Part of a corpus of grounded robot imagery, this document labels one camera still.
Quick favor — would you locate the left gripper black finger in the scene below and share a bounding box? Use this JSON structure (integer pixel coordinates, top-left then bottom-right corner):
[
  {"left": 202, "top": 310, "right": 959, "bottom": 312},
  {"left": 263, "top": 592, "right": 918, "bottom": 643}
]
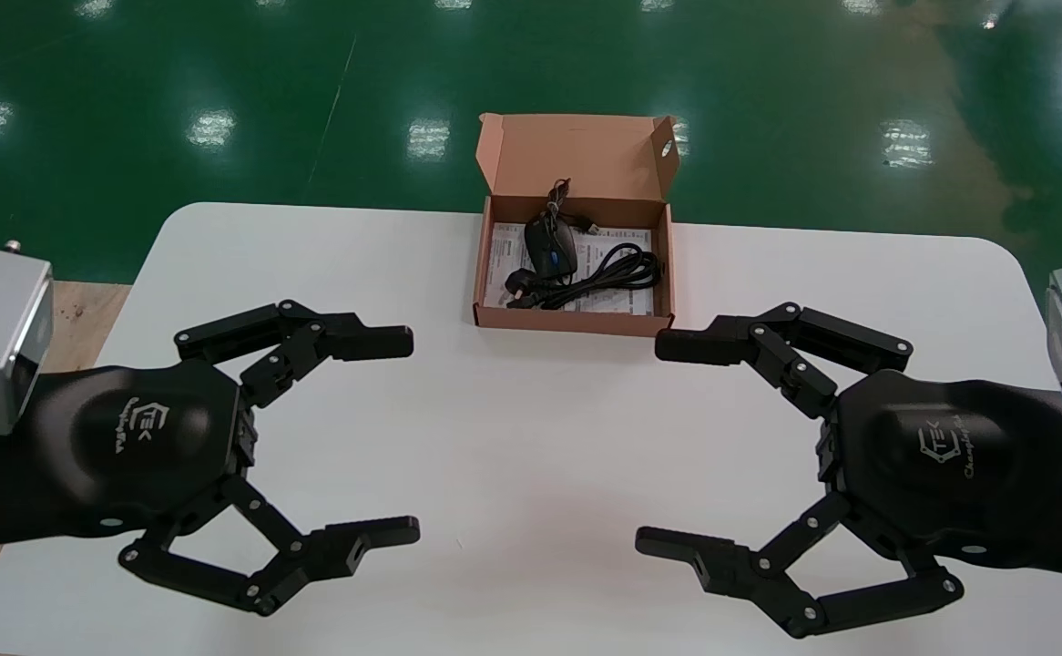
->
[
  {"left": 117, "top": 476, "right": 422, "bottom": 619},
  {"left": 174, "top": 299, "right": 415, "bottom": 409}
]

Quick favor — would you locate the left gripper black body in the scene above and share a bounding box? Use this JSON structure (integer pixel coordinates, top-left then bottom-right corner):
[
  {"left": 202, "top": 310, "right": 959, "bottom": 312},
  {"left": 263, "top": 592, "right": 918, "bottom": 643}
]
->
[{"left": 0, "top": 358, "right": 260, "bottom": 550}]

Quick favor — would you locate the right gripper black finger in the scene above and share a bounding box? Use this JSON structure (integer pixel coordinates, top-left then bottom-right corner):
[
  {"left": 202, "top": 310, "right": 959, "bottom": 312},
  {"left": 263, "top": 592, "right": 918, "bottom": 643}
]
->
[
  {"left": 634, "top": 492, "right": 965, "bottom": 641},
  {"left": 654, "top": 302, "right": 914, "bottom": 422}
]

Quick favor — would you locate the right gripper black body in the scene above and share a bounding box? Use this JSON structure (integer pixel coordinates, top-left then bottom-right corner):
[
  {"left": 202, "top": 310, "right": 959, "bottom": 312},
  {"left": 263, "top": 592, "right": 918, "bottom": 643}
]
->
[{"left": 816, "top": 367, "right": 1062, "bottom": 584}]

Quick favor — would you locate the black power cable with plug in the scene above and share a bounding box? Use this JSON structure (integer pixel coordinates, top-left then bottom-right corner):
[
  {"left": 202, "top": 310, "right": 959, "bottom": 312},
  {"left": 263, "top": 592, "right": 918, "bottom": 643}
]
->
[{"left": 505, "top": 241, "right": 665, "bottom": 311}]

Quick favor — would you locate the black wired computer mouse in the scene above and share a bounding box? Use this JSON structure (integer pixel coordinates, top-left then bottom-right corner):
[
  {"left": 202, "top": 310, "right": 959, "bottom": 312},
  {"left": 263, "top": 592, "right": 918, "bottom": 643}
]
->
[{"left": 524, "top": 178, "right": 601, "bottom": 280}]

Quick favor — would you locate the small open cardboard storage box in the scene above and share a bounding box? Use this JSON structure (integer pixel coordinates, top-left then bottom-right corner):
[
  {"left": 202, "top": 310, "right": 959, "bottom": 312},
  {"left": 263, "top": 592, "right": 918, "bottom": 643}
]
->
[{"left": 473, "top": 112, "right": 680, "bottom": 338}]

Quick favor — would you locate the white printed paper manual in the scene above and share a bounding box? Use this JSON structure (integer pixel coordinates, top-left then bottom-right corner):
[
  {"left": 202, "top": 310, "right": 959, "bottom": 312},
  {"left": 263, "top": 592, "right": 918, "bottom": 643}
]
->
[{"left": 484, "top": 223, "right": 658, "bottom": 316}]

